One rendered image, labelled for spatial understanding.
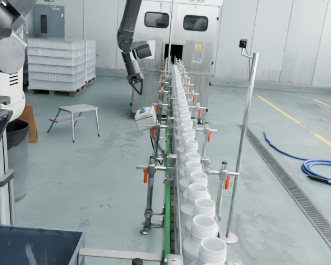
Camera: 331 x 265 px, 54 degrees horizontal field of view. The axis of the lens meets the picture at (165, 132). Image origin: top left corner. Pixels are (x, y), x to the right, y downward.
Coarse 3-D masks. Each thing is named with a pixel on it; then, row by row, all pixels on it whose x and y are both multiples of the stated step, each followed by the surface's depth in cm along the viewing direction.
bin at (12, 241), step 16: (0, 224) 83; (0, 240) 84; (16, 240) 84; (32, 240) 84; (48, 240) 84; (64, 240) 84; (80, 240) 79; (0, 256) 85; (16, 256) 85; (32, 256) 85; (48, 256) 85; (64, 256) 85; (80, 256) 79; (96, 256) 77; (112, 256) 77; (128, 256) 78; (144, 256) 78; (160, 256) 79
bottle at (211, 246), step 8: (208, 240) 48; (216, 240) 47; (200, 248) 46; (208, 248) 48; (216, 248) 48; (224, 248) 45; (200, 256) 46; (208, 256) 45; (216, 256) 45; (224, 256) 45; (192, 264) 48; (200, 264) 46; (224, 264) 47
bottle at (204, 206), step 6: (198, 198) 59; (204, 198) 59; (198, 204) 59; (204, 204) 59; (210, 204) 59; (198, 210) 56; (204, 210) 56; (210, 210) 56; (192, 216) 59; (210, 216) 57; (186, 222) 59; (186, 228) 58; (216, 228) 58; (186, 234) 58; (216, 234) 57
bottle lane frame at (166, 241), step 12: (168, 96) 256; (168, 108) 209; (168, 120) 179; (168, 144) 140; (168, 192) 97; (168, 204) 90; (168, 216) 84; (168, 228) 79; (168, 240) 74; (168, 252) 70
